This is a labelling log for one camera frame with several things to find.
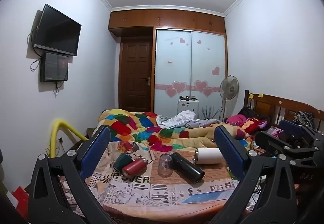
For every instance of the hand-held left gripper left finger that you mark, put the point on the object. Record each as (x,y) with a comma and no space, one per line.
(96,153)

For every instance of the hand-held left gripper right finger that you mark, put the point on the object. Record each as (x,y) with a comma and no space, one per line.
(229,155)

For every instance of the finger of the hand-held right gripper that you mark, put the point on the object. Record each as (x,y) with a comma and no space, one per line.
(270,141)
(291,128)

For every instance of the dark green cup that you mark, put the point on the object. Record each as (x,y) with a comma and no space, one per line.
(121,162)

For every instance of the clear glass cup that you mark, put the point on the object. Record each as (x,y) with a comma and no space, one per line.
(164,165)

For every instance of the patterned black white bag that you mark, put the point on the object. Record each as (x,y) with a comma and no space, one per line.
(303,117)

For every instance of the white thermos bottle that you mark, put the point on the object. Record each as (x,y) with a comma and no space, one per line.
(208,156)

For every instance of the red plush toy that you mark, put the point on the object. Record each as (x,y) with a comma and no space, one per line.
(253,124)

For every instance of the wooden bed headboard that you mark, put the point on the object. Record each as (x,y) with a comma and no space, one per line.
(273,105)

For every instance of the pink cloth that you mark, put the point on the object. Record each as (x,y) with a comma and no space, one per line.
(235,120)

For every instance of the red thermos bottle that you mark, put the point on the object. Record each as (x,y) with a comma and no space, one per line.
(134,167)

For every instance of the yellow padded pipe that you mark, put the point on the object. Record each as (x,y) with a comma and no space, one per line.
(64,127)

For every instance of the black thermos bottle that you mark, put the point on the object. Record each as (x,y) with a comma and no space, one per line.
(187,169)

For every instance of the colourful patchwork blanket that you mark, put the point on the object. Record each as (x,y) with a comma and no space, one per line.
(141,127)

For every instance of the grey crumpled cloth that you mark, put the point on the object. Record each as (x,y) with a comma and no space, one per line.
(179,119)

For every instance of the small white appliance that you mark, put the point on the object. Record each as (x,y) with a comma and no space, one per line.
(187,106)

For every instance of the standing fan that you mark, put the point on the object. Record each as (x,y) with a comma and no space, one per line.
(229,87)

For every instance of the red box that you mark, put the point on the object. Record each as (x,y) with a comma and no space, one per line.
(21,200)

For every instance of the brown wooden door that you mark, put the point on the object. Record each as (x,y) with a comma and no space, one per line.
(136,74)

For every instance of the wardrobe with heart stickers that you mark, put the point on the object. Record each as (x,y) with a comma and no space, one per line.
(189,62)

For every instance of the small wall monitor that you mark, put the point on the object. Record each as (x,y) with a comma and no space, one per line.
(54,67)

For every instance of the wall mounted television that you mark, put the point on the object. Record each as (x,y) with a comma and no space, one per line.
(58,30)

